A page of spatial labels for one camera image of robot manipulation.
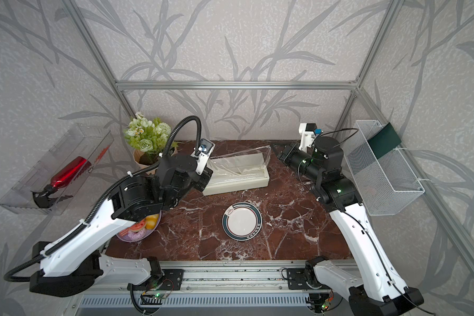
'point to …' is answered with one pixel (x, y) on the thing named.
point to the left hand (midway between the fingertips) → (208, 162)
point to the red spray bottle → (41, 198)
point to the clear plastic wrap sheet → (251, 162)
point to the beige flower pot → (145, 158)
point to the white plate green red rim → (241, 221)
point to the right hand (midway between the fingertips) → (269, 143)
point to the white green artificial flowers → (146, 135)
